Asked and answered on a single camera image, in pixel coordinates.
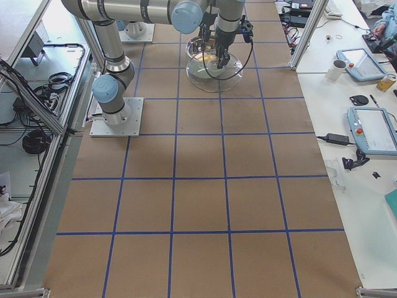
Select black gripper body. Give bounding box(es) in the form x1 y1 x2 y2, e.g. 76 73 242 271
200 12 217 32
215 27 237 47

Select yellow corn cob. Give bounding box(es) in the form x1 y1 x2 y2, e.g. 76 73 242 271
194 52 216 63

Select glass pot lid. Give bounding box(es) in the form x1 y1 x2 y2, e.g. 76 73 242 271
186 50 243 93

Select pale green steel pot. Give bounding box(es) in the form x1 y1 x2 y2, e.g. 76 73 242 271
185 35 215 62

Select black power adapter brick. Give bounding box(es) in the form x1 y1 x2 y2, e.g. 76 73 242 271
288 7 311 28

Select white mug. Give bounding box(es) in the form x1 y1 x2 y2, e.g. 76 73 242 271
325 59 347 81

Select far blue teach pendant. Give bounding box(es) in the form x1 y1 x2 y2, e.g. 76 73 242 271
336 48 387 81

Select blue teach pendant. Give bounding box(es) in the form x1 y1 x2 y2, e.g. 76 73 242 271
336 48 387 81
347 107 396 156

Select black round puck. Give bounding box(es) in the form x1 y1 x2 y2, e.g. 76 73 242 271
349 94 369 106

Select small black power adapter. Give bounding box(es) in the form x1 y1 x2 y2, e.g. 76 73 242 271
326 133 350 146

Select near blue teach pendant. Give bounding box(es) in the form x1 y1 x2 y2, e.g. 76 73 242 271
347 107 396 156

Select white crumpled cloth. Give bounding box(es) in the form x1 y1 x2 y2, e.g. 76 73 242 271
1 192 22 233

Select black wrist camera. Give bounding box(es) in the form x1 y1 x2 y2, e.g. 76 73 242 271
240 15 254 43

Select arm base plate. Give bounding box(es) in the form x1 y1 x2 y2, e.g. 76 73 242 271
89 97 144 137
119 22 155 43

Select aluminium frame post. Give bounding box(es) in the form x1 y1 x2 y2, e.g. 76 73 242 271
289 0 328 70

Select coiled black cables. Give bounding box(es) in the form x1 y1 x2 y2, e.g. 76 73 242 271
22 129 51 155

